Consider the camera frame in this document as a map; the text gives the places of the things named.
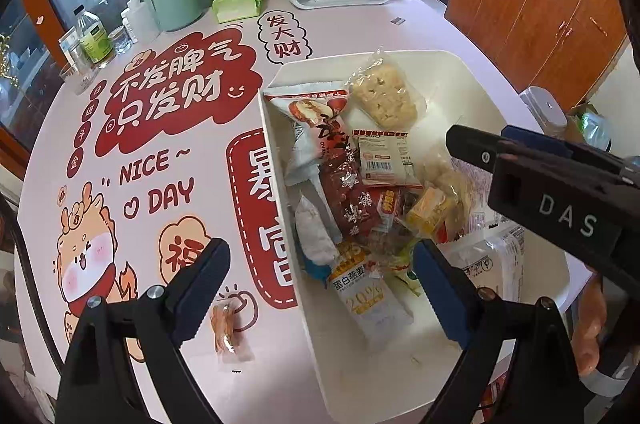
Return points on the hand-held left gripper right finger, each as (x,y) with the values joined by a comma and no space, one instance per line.
(445,299)

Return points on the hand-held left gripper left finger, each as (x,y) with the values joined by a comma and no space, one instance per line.
(200,289)

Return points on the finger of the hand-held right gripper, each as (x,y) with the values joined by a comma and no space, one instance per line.
(472,146)
(555,146)

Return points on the clear cracker packet red print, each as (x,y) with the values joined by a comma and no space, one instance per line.
(445,174)

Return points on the green yellow snack packet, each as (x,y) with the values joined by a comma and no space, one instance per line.
(402,276)

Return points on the white plastic bin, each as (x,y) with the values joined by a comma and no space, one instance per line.
(450,103)

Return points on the orange sausage snack packet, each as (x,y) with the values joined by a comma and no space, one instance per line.
(227,329)

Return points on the clear white bread packet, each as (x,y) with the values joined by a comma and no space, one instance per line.
(492,264)

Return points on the yellow small snack packet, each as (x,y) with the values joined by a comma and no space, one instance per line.
(429,206)

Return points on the white orange snack bar packet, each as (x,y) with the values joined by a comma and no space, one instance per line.
(367,304)

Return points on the white packet red stripe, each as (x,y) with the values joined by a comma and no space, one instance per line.
(382,156)

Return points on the orange red snack packet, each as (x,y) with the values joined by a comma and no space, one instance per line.
(392,206)

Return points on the pale rice cracker packet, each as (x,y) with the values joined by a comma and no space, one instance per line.
(385,96)

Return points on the blue white snack packet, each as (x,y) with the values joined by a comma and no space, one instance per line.
(312,234)

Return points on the red snowflake snack packet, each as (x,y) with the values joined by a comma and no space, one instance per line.
(350,204)

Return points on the red white snack packet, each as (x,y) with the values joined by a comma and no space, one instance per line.
(320,113)

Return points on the person's right hand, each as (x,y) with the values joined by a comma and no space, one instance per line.
(587,329)

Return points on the grey plastic stool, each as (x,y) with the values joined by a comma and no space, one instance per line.
(545,111)

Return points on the green plastic bag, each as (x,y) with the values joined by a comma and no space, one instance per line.
(594,131)

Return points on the clear glass cup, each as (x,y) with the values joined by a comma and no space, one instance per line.
(80,78)

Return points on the small glass jar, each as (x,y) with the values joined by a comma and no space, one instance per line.
(120,41)

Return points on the clear bottle green label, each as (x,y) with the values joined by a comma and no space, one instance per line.
(95,41)

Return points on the white wash bottle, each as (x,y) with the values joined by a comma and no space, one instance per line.
(140,21)

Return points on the mint green canister brown lid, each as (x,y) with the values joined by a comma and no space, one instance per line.
(176,3)

